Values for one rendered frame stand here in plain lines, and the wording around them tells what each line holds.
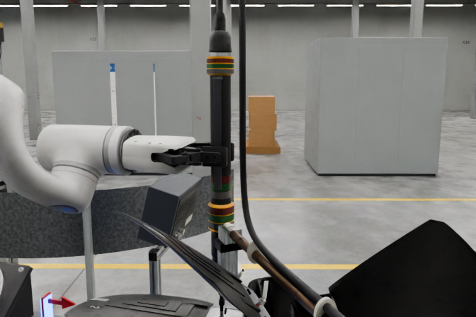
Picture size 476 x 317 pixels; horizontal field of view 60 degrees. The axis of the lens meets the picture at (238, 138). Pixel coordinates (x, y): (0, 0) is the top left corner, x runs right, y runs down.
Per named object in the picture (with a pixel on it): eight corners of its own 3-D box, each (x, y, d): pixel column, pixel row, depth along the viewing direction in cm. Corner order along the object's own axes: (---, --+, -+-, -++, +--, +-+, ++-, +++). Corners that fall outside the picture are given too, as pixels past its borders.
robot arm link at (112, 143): (129, 168, 76) (144, 168, 76) (104, 179, 68) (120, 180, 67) (127, 123, 75) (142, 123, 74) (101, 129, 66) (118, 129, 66)
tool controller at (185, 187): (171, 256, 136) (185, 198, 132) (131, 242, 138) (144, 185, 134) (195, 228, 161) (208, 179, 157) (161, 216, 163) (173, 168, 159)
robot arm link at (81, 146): (95, 165, 65) (112, 116, 70) (23, 162, 68) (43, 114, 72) (117, 186, 72) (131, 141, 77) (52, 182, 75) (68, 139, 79)
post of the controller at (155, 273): (159, 310, 133) (156, 252, 130) (149, 308, 134) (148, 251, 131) (162, 305, 136) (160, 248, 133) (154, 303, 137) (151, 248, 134)
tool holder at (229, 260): (253, 284, 67) (254, 227, 65) (212, 294, 64) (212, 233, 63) (233, 262, 75) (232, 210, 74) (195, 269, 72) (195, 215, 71)
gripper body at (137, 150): (141, 165, 76) (198, 168, 74) (112, 178, 66) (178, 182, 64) (139, 125, 75) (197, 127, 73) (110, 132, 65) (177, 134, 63)
